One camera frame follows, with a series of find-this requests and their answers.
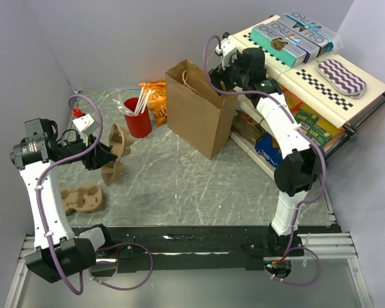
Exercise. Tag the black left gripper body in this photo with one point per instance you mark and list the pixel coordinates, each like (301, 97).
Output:
(71, 149)

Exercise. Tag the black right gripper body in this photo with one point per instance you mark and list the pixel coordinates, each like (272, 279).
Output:
(232, 76)

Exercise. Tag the brown paper bag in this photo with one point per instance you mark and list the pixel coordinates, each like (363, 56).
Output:
(195, 112)

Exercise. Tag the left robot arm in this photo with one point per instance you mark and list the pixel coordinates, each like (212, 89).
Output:
(38, 158)

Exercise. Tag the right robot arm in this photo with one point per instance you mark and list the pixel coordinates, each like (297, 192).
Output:
(302, 160)

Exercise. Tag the brown snack bag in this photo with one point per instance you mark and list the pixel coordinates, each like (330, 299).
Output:
(247, 128)

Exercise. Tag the red plastic cup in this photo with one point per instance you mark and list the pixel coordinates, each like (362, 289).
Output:
(139, 125)

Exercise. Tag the teal cookie box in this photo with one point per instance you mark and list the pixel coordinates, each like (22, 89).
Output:
(278, 46)

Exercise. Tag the orange snack box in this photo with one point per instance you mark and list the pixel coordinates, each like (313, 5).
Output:
(294, 103)

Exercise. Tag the blue snack packet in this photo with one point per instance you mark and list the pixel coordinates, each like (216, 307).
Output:
(268, 147)

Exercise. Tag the white paper-wrapped straw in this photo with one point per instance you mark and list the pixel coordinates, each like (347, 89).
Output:
(148, 92)
(140, 102)

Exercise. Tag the orange chip bag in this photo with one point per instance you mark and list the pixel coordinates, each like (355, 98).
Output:
(157, 102)

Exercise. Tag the green yellow juice box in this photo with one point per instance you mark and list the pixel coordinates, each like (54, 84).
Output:
(319, 135)
(306, 119)

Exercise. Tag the purple cookie box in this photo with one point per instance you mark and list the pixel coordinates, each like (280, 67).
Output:
(309, 47)

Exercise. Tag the blue cookie box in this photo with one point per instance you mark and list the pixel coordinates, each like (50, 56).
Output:
(315, 27)

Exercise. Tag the cream two-tier display shelf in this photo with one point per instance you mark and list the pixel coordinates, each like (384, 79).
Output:
(306, 83)

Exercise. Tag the purple wavy sleep mask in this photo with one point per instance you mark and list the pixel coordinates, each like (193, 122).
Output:
(344, 81)

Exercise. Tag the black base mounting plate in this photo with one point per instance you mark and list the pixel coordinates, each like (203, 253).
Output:
(195, 247)

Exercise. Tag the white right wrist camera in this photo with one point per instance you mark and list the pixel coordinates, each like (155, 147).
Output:
(227, 53)

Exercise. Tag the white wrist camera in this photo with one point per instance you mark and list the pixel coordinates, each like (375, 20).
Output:
(227, 53)
(83, 122)

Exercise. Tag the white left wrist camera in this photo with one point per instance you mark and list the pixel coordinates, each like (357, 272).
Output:
(83, 122)

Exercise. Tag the aluminium rail frame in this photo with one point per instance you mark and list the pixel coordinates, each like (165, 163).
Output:
(205, 287)

